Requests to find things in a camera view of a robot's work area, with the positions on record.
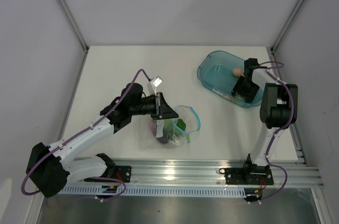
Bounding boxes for clear zip bag teal zipper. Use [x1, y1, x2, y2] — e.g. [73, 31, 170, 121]
[138, 105, 201, 150]

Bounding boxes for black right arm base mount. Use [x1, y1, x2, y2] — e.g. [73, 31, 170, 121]
[218, 166, 274, 185]

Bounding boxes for white slotted cable duct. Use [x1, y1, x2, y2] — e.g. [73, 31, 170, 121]
[59, 184, 246, 198]

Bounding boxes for green toy bell pepper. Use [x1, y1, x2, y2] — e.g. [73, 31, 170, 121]
[176, 118, 186, 131]

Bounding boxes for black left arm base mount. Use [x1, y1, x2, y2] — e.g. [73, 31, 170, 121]
[84, 153, 132, 183]

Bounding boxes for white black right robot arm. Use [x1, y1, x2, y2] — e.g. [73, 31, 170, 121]
[226, 58, 298, 185]

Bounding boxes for pink toy egg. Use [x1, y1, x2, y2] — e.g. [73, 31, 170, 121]
[232, 68, 243, 77]

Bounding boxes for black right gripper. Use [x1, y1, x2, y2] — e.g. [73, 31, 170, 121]
[231, 76, 260, 104]

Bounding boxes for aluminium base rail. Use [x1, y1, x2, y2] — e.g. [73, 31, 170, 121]
[34, 157, 326, 189]

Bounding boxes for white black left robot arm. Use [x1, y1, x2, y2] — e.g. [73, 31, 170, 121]
[21, 83, 179, 198]

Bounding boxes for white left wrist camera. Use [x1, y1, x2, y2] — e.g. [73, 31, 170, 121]
[147, 76, 163, 95]

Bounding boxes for purple toy eggplant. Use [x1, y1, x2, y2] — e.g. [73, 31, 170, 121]
[148, 120, 173, 145]

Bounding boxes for teal plastic tray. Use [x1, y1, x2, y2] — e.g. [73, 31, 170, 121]
[197, 50, 263, 108]

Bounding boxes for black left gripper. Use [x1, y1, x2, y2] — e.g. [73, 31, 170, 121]
[130, 92, 178, 120]

